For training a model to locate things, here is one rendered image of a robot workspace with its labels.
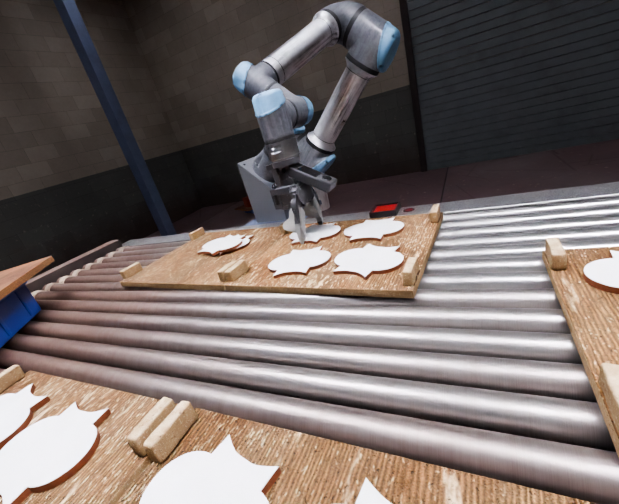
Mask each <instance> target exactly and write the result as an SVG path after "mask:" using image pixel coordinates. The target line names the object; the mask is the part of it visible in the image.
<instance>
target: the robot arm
mask: <svg viewBox="0 0 619 504"><path fill-rule="evenodd" d="M336 43H337V44H340V45H342V46H344V47H345V48H346V49H348V53H347V55H346V57H345V58H346V63H347V66H346V68H345V70H344V72H343V74H342V76H341V78H340V80H339V82H338V84H337V86H336V88H335V90H334V92H333V94H332V96H331V98H330V100H329V102H328V104H327V106H326V108H325V110H324V112H323V114H322V116H321V118H320V120H319V122H318V124H317V126H316V127H315V129H314V131H312V132H309V133H308V134H307V135H306V134H305V133H304V132H305V126H304V125H306V124H308V123H309V122H310V121H311V119H312V117H313V114H314V109H313V105H312V103H311V101H310V100H309V99H308V98H307V97H305V96H301V95H297V96H296V95H294V94H293V93H291V92H290V91H289V90H287V89H286V88H285V87H283V86H282V84H283V83H284V82H285V81H286V80H288V79H289V78H290V77H291V76H292V75H294V74H295V73H296V72H297V71H298V70H299V69H301V68H302V67H303V66H304V65H305V64H307V63H308V62H309V61H310V60H311V59H313V58H314V57H315V56H316V55H317V54H318V53H320V52H321V51H322V50H323V49H324V48H326V47H332V46H334V45H335V44H336ZM399 43H400V31H399V30H398V29H397V28H396V27H394V26H393V25H392V24H391V23H390V22H389V21H386V20H385V19H383V18H382V17H380V16H379V15H377V14H376V13H374V12H373V11H371V10H370V9H368V8H366V7H365V6H364V5H363V4H361V3H358V2H355V1H343V2H337V3H334V4H331V5H328V6H326V7H324V8H323V9H321V10H320V11H319V12H317V13H316V14H315V16H314V18H313V21H312V22H311V23H310V24H308V25H307V26H306V27H305V28H303V29H302V30H301V31H299V32H298V33H297V34H296V35H294V36H293V37H292V38H290V39H289V40H288V41H286V42H285V43H284V44H283V45H281V46H280V47H279V48H277V49H276V50H275V51H274V52H272V53H271V54H270V55H268V56H267V57H266V58H264V59H263V60H262V61H261V62H259V63H258V64H257V65H256V66H254V64H253V63H250V62H248V61H243V62H241V63H240V64H239V65H238V66H237V67H236V69H235V71H234V74H233V85H234V87H235V88H236V89H237V90H238V91H239V92H240V93H242V94H243V95H244V96H245V97H247V98H249V99H250V100H252V103H253V106H254V110H255V116H256V117H257V120H258V124H259V127H260V130H261V133H262V136H263V139H264V143H265V146H264V148H263V150H262V151H261V152H260V153H259V154H258V156H257V157H256V158H255V159H254V161H253V164H252V168H253V170H254V172H255V173H256V174H257V175H258V176H259V177H261V178H262V179H264V180H266V181H268V182H271V183H275V184H276V186H275V184H273V185H274V187H273V185H272V189H271V190H270V194H271V197H272V200H273V203H274V206H275V209H276V210H279V209H282V210H286V209H290V208H291V209H290V211H289V219H288V220H287V221H285V222H284V223H283V228H284V230H286V231H290V232H294V233H297V236H298V239H299V241H300V243H301V244H304V242H305V240H306V237H307V235H306V231H305V229H306V226H305V216H311V217H315V218H316V219H317V223H318V224H319V225H323V217H322V211H321V207H320V206H321V205H320V202H319V199H318V196H317V193H316V192H315V190H314V189H313V187H315V188H317V189H319V190H321V191H324V192H326V193H328V192H330V191H331V190H332V189H334V188H335V187H336V184H337V179H336V178H334V177H331V176H329V175H327V174H324V173H325V172H326V171H327V170H328V168H329V167H330V166H331V165H332V164H333V162H334V161H335V159H336V156H335V154H333V153H334V151H335V149H336V147H335V144H334V142H335V141H336V139H337V137H338V135H339V133H340V132H341V130H342V128H343V126H344V125H345V123H346V121H347V119H348V117H349V116H350V114H351V112H352V110H353V108H354V107H355V105H356V103H357V101H358V99H359V98H360V96H361V94H362V92H363V91H364V89H365V87H366V85H367V83H368V82H369V80H370V79H372V78H374V77H377V75H378V74H379V72H380V73H384V72H385V71H386V70H387V69H388V68H389V65H390V64H391V63H392V61H393V59H394V57H395V54H396V52H397V49H398V46H399ZM301 207H304V208H303V209H302V208H301Z"/></svg>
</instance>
